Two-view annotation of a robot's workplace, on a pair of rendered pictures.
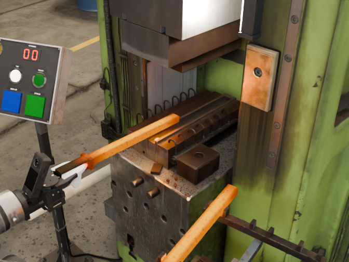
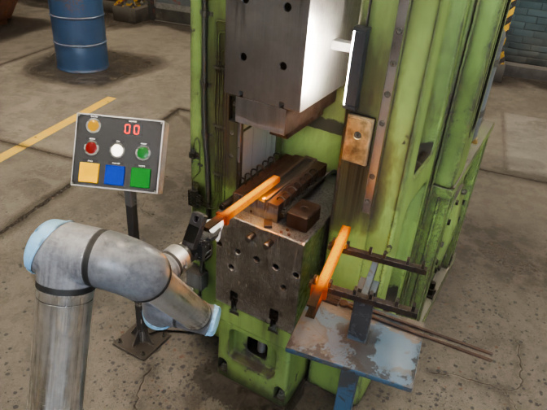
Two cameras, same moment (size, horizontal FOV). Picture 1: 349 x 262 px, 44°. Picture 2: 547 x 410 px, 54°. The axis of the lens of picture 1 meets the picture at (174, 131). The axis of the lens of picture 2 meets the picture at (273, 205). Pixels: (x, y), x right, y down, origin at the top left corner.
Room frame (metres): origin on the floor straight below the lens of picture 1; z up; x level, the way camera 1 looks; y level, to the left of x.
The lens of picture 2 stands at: (-0.49, 0.49, 2.02)
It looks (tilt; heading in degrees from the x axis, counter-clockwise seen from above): 31 degrees down; 344
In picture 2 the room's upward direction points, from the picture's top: 4 degrees clockwise
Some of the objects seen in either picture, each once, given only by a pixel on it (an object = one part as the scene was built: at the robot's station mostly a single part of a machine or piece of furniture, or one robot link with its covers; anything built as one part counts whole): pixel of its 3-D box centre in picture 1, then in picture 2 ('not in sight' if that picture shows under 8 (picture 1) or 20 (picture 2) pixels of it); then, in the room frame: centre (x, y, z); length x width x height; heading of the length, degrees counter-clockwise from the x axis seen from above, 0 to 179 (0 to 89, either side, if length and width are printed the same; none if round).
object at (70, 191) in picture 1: (74, 189); not in sight; (1.35, 0.40, 0.62); 0.44 x 0.05 x 0.05; 137
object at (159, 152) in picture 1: (188, 122); (282, 183); (1.33, -0.05, 0.96); 0.42 x 0.20 x 0.09; 137
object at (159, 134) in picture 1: (194, 116); (287, 177); (1.32, -0.07, 0.99); 0.42 x 0.05 x 0.01; 137
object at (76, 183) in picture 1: (76, 178); (217, 233); (0.93, 0.27, 1.02); 0.09 x 0.03 x 0.06; 134
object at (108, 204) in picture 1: (115, 209); (197, 276); (1.51, 0.27, 0.36); 0.09 x 0.07 x 0.12; 47
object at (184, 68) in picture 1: (205, 48); (298, 116); (1.35, -0.10, 1.24); 0.30 x 0.07 x 0.06; 137
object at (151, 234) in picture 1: (199, 185); (289, 240); (1.30, -0.10, 0.69); 0.56 x 0.38 x 0.45; 137
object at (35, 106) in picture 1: (35, 106); (141, 177); (1.35, 0.50, 1.01); 0.07 x 0.05 x 0.07; 72
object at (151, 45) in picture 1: (192, 26); (289, 98); (1.33, -0.05, 1.32); 0.42 x 0.20 x 0.10; 137
